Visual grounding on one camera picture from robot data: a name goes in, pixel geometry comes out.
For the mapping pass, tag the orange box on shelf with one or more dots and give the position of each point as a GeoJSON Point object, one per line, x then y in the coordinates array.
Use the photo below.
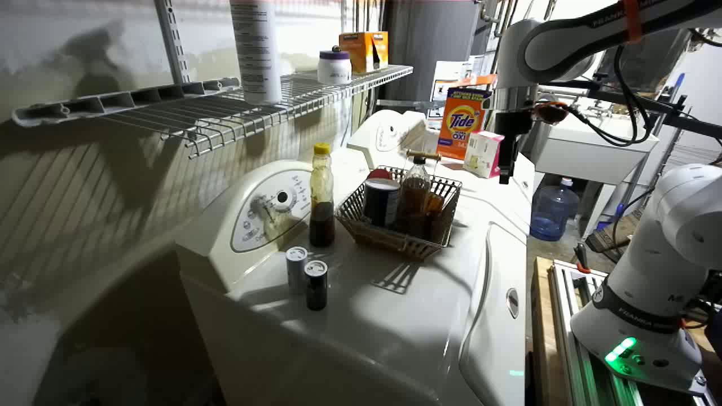
{"type": "Point", "coordinates": [367, 51]}

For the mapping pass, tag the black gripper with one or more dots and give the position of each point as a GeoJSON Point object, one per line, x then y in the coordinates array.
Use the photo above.
{"type": "Point", "coordinates": [511, 125]}

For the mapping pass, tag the blue water jug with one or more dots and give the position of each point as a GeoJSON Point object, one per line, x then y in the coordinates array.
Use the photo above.
{"type": "Point", "coordinates": [552, 208]}

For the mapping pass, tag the white shelf rail standard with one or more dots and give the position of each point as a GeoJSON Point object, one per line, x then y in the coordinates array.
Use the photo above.
{"type": "Point", "coordinates": [171, 41]}

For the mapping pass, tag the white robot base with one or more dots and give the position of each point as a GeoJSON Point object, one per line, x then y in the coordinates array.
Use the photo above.
{"type": "Point", "coordinates": [633, 323]}

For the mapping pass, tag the brown bottle in basket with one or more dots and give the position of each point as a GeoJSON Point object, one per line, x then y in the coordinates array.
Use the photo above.
{"type": "Point", "coordinates": [416, 185]}

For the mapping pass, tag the white washing machine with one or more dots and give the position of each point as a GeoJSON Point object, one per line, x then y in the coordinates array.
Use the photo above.
{"type": "Point", "coordinates": [448, 329]}

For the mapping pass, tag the small white pink box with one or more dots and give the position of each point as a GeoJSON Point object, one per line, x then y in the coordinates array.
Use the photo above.
{"type": "Point", "coordinates": [482, 156]}

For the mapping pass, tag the white jar purple lid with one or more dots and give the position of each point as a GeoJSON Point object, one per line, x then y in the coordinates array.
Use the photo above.
{"type": "Point", "coordinates": [335, 66]}

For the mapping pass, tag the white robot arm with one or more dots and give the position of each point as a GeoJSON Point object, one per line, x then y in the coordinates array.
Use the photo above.
{"type": "Point", "coordinates": [540, 52]}

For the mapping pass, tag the white dryer machine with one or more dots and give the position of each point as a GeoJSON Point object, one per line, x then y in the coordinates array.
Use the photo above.
{"type": "Point", "coordinates": [389, 135]}

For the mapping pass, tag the wire mesh basket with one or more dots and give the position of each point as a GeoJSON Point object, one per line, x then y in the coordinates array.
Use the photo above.
{"type": "Point", "coordinates": [438, 217]}

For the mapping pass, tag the white wire shelf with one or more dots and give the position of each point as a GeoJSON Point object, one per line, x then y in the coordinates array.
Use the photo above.
{"type": "Point", "coordinates": [206, 116]}

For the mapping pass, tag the orange Tide detergent box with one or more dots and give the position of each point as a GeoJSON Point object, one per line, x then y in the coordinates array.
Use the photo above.
{"type": "Point", "coordinates": [464, 116]}

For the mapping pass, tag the dark can near front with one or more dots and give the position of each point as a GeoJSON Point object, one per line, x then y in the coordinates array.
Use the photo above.
{"type": "Point", "coordinates": [317, 284]}

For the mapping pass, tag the grey-lidded can behind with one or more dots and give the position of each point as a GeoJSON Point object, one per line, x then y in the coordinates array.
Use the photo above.
{"type": "Point", "coordinates": [296, 258]}

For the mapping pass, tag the tall yellow-capped sauce bottle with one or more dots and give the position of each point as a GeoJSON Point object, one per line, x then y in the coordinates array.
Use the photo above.
{"type": "Point", "coordinates": [320, 225]}

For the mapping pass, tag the large white bottle on shelf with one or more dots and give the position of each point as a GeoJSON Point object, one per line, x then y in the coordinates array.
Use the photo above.
{"type": "Point", "coordinates": [253, 24]}

